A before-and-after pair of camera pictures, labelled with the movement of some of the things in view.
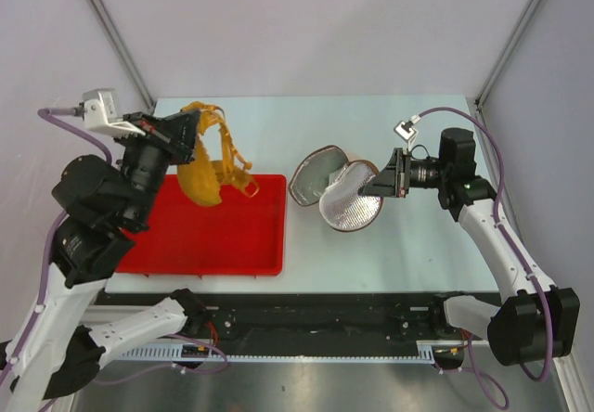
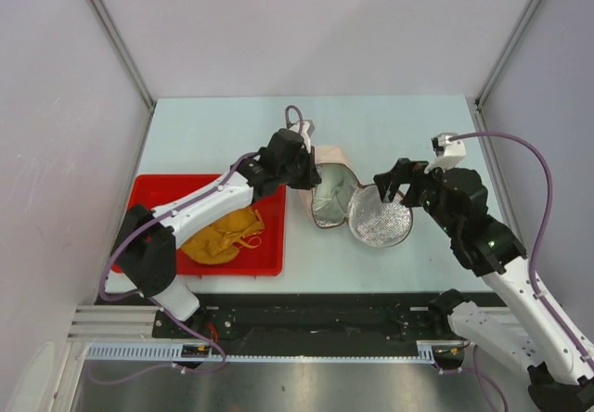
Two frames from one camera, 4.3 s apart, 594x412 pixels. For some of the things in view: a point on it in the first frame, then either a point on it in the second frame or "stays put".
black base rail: [307, 316] stays put
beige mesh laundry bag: [326, 176] → [374, 221]
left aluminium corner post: [115, 32] stays put
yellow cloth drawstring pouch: [216, 159] → [220, 241]
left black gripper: [175, 132] → [312, 177]
